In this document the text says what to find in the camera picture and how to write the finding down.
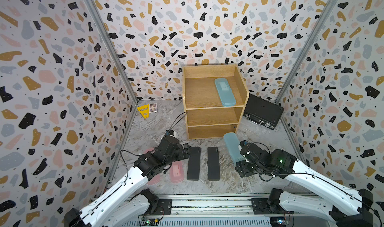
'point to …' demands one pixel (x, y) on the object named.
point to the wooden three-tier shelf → (205, 118)
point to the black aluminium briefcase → (263, 112)
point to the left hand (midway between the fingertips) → (186, 148)
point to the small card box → (153, 108)
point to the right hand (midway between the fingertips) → (240, 167)
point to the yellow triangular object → (144, 110)
